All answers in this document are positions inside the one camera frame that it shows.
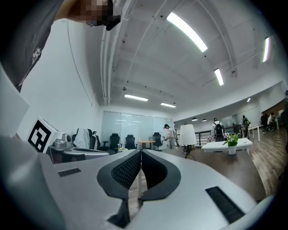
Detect black office chair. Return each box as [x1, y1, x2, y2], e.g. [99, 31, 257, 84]
[102, 133, 124, 155]
[124, 134, 138, 150]
[87, 128, 102, 151]
[152, 132, 163, 152]

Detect black railing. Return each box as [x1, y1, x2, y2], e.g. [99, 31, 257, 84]
[194, 131, 213, 147]

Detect black head-worn camera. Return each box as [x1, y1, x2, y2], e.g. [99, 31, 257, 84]
[105, 14, 122, 31]

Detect glass partition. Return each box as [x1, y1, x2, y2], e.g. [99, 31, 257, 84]
[100, 111, 173, 149]

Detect office chair with white cloth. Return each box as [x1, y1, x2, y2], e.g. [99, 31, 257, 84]
[71, 128, 90, 150]

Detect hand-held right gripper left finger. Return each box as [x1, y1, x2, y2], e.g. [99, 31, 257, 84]
[97, 149, 142, 229]

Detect white ceiling pipes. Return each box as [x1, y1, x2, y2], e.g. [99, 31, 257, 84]
[99, 0, 135, 106]

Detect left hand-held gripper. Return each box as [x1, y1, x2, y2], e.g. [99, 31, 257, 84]
[27, 116, 110, 164]

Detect green plant in white pot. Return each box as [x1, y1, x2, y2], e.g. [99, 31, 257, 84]
[224, 133, 241, 155]

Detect white table lamp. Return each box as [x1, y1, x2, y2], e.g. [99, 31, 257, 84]
[179, 124, 198, 160]

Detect round wooden table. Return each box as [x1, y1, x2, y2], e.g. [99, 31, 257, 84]
[137, 140, 156, 150]

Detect black backpack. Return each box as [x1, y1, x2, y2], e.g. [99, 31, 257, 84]
[214, 122, 224, 139]

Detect white desk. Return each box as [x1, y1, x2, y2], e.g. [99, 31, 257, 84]
[201, 137, 254, 155]

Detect dark wooden table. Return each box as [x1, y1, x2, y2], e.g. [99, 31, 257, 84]
[161, 147, 268, 202]

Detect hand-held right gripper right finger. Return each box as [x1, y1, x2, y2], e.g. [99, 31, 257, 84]
[141, 149, 182, 202]

